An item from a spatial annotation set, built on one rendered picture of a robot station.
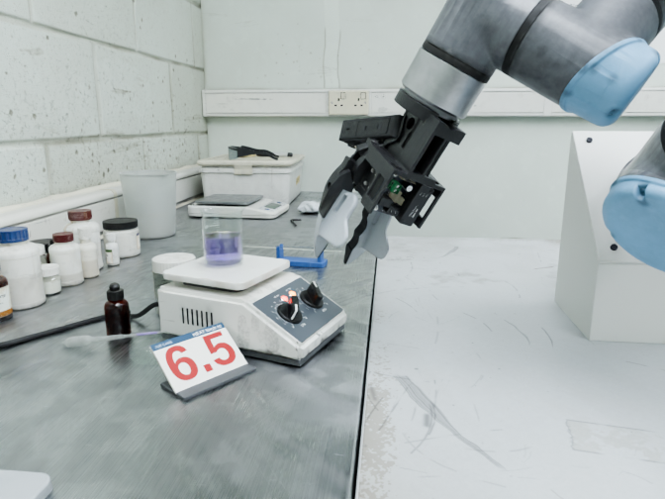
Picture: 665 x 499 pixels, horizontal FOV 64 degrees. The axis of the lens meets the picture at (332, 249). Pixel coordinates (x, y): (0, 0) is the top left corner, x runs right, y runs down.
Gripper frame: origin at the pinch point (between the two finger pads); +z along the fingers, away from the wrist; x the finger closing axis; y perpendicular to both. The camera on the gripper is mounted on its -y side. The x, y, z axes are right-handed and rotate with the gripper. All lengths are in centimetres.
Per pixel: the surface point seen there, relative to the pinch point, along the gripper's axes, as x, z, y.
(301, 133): 54, 27, -133
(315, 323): -0.8, 7.5, 5.5
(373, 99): 69, 3, -122
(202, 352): -13.1, 12.6, 7.1
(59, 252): -24.7, 29.7, -30.7
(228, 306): -10.5, 9.3, 2.6
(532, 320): 29.2, -1.1, 8.3
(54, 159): -27, 32, -67
